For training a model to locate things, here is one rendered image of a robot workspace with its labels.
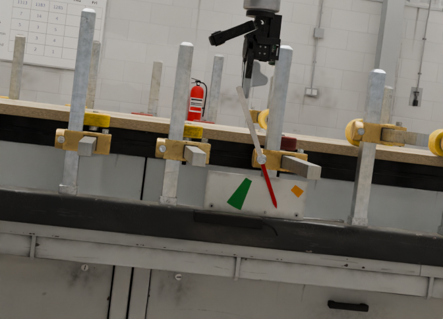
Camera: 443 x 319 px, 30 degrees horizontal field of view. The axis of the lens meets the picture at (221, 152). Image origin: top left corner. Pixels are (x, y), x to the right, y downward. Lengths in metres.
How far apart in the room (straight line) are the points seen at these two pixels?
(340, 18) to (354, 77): 0.69
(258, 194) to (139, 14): 7.24
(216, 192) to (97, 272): 0.48
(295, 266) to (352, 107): 7.50
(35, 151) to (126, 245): 0.39
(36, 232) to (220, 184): 0.48
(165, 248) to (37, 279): 0.44
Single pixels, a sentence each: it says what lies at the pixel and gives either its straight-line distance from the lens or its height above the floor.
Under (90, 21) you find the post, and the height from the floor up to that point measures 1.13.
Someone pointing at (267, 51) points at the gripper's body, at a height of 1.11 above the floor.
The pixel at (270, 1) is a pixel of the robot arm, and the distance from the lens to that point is 2.01.
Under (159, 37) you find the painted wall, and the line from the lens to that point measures 9.25.
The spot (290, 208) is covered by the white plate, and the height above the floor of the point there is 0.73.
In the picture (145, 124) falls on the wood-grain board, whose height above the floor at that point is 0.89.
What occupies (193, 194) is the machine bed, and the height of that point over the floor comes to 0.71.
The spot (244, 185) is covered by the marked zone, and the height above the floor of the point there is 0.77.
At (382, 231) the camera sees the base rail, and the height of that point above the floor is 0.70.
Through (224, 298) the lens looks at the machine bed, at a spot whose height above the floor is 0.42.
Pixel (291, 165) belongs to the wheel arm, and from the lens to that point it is 1.99.
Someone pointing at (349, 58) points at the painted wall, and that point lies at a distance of 9.63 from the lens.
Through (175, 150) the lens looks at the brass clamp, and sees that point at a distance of 2.07.
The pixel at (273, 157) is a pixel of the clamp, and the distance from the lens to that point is 2.10.
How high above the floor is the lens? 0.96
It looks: 3 degrees down
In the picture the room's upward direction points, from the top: 7 degrees clockwise
